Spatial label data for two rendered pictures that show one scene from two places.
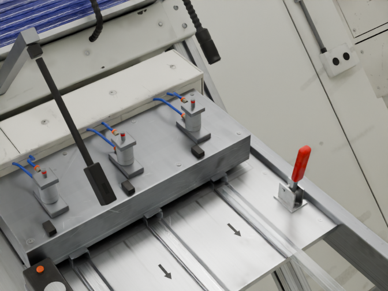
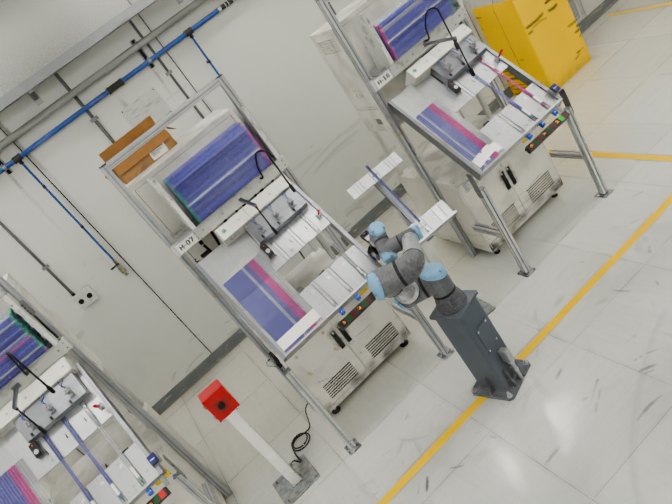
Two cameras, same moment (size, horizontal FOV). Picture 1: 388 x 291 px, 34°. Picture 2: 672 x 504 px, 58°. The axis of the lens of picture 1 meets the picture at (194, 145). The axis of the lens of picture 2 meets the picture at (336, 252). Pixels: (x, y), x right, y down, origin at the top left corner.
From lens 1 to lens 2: 2.47 m
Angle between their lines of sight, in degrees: 24
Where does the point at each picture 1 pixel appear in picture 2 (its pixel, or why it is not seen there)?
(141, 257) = (284, 237)
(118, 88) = (270, 191)
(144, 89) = (277, 191)
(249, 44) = (318, 66)
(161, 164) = (285, 214)
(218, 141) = (298, 205)
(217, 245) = (302, 232)
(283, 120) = (342, 106)
